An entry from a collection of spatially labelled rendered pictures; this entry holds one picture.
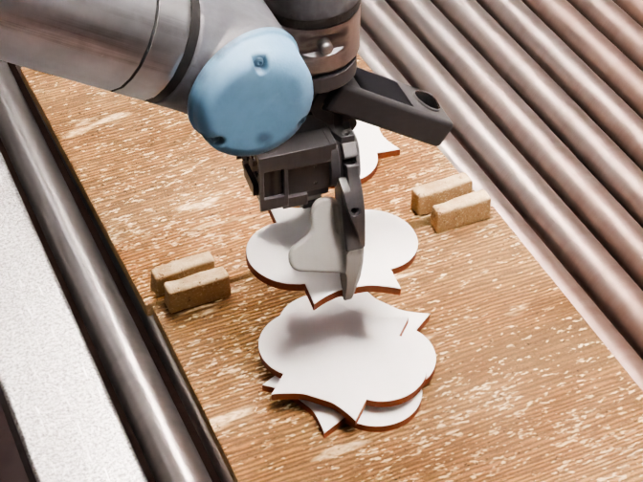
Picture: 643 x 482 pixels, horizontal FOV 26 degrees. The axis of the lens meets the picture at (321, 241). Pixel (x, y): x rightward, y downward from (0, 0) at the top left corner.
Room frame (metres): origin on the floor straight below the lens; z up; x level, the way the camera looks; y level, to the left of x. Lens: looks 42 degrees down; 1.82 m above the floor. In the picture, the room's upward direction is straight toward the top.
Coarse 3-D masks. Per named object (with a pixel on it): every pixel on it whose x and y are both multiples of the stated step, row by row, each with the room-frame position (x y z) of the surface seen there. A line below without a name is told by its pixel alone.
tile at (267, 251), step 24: (288, 216) 0.89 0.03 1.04; (384, 216) 0.90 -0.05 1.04; (264, 240) 0.86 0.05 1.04; (288, 240) 0.86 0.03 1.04; (384, 240) 0.87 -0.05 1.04; (408, 240) 0.87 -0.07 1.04; (264, 264) 0.83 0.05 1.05; (288, 264) 0.83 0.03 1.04; (384, 264) 0.84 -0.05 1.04; (408, 264) 0.84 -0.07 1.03; (288, 288) 0.81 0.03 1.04; (312, 288) 0.80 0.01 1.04; (336, 288) 0.81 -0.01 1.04; (360, 288) 0.81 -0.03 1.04; (384, 288) 0.81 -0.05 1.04
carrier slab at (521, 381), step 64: (448, 256) 0.96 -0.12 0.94; (512, 256) 0.96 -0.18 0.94; (192, 320) 0.87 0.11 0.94; (256, 320) 0.87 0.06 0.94; (448, 320) 0.87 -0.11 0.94; (512, 320) 0.87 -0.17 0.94; (576, 320) 0.87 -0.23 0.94; (192, 384) 0.80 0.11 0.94; (256, 384) 0.80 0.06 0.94; (448, 384) 0.80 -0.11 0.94; (512, 384) 0.80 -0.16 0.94; (576, 384) 0.80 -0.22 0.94; (256, 448) 0.73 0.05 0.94; (320, 448) 0.73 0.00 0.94; (384, 448) 0.73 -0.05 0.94; (448, 448) 0.73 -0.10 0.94; (512, 448) 0.73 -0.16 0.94; (576, 448) 0.73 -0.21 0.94; (640, 448) 0.73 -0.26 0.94
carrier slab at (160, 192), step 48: (48, 96) 1.21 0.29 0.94; (96, 96) 1.21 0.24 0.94; (96, 144) 1.13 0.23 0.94; (144, 144) 1.13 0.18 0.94; (192, 144) 1.13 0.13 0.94; (96, 192) 1.05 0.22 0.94; (144, 192) 1.05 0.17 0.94; (192, 192) 1.05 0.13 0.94; (240, 192) 1.05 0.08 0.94; (384, 192) 1.05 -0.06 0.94; (144, 240) 0.98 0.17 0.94; (192, 240) 0.98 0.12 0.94; (240, 240) 0.98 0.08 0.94; (144, 288) 0.91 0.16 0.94
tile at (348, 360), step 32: (288, 320) 0.85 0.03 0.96; (320, 320) 0.85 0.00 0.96; (352, 320) 0.85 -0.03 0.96; (384, 320) 0.85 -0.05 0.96; (288, 352) 0.81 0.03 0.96; (320, 352) 0.81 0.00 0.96; (352, 352) 0.81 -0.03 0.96; (384, 352) 0.81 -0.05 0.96; (416, 352) 0.81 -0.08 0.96; (288, 384) 0.77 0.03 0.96; (320, 384) 0.77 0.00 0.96; (352, 384) 0.77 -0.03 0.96; (384, 384) 0.77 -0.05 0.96; (416, 384) 0.77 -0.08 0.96; (352, 416) 0.74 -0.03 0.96
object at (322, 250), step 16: (320, 208) 0.82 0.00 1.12; (336, 208) 0.82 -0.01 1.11; (320, 224) 0.81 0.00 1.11; (336, 224) 0.82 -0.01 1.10; (304, 240) 0.80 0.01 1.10; (320, 240) 0.80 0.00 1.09; (336, 240) 0.81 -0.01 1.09; (288, 256) 0.80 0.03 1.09; (304, 256) 0.80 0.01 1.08; (320, 256) 0.80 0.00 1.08; (336, 256) 0.80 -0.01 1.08; (352, 256) 0.80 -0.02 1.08; (320, 272) 0.79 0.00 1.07; (336, 272) 0.80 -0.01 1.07; (352, 272) 0.80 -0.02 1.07; (352, 288) 0.80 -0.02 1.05
